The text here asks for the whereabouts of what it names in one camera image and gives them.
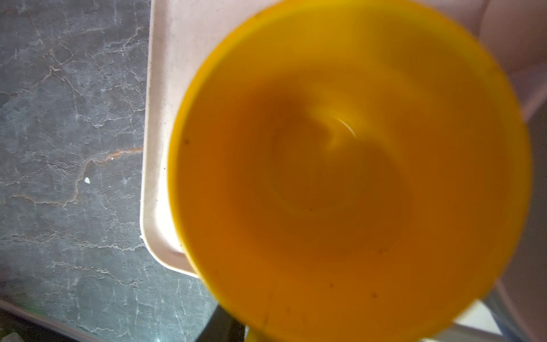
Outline beige rectangular tray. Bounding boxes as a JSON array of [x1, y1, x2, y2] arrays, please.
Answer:
[[140, 1, 546, 276]]

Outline yellow mug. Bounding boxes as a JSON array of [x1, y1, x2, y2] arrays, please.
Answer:
[[167, 1, 531, 341]]

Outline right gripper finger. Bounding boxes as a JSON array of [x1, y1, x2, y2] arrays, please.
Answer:
[[196, 305, 246, 342]]

